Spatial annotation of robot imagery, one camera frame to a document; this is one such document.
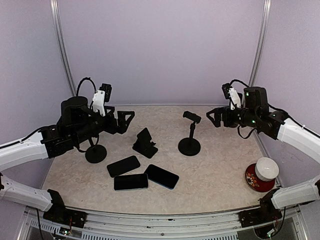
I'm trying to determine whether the left aluminium frame post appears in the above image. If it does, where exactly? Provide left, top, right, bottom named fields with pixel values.
left=50, top=0, right=76, bottom=96

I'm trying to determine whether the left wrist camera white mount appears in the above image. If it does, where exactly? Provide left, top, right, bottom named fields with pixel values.
left=90, top=83, right=112, bottom=117

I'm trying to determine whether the red floral plate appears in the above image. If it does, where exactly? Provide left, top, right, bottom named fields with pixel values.
left=244, top=163, right=276, bottom=193

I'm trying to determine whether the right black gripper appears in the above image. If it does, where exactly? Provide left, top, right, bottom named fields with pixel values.
left=206, top=105, right=260, bottom=128

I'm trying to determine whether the black phone lower left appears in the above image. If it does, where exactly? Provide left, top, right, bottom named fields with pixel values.
left=113, top=173, right=149, bottom=191

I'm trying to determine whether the white bowl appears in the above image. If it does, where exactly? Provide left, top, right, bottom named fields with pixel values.
left=255, top=157, right=280, bottom=182

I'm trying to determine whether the front aluminium rail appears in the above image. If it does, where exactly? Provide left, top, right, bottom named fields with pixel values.
left=24, top=204, right=308, bottom=240

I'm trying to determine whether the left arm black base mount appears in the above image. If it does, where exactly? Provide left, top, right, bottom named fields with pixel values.
left=43, top=208, right=87, bottom=229

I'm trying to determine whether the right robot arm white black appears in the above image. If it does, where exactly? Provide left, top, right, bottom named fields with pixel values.
left=206, top=83, right=320, bottom=222

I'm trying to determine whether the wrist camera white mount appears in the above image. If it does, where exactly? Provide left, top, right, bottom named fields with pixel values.
left=90, top=83, right=112, bottom=117
left=221, top=83, right=242, bottom=110

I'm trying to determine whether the centre black pole phone stand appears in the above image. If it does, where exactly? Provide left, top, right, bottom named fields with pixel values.
left=178, top=111, right=202, bottom=157

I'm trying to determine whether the aluminium frame post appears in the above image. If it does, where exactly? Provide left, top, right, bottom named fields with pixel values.
left=50, top=0, right=76, bottom=96
left=248, top=0, right=272, bottom=87

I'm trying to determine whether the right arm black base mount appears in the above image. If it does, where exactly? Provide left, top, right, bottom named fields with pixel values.
left=238, top=208, right=282, bottom=228

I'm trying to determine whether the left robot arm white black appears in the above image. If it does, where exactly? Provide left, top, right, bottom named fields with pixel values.
left=0, top=96, right=135, bottom=223

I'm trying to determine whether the left black pole phone stand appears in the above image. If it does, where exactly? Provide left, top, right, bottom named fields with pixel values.
left=85, top=136, right=107, bottom=164

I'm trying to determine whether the black phone upper left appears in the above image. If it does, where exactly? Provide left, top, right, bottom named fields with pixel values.
left=106, top=155, right=141, bottom=178

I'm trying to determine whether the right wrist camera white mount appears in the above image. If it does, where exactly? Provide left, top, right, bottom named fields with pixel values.
left=221, top=83, right=242, bottom=110

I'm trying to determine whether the black phone blue edge centre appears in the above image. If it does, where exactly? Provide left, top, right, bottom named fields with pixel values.
left=144, top=164, right=179, bottom=190

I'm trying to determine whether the black pole phone stand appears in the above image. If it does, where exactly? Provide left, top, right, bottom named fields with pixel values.
left=85, top=136, right=107, bottom=164
left=178, top=111, right=202, bottom=157

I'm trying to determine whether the right aluminium frame post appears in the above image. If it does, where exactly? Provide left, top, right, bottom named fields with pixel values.
left=248, top=0, right=272, bottom=87

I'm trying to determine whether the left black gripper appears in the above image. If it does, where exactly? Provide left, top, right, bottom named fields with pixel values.
left=72, top=106, right=135, bottom=145

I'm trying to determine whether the black folding phone stand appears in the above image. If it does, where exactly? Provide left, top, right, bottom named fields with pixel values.
left=132, top=127, right=158, bottom=159

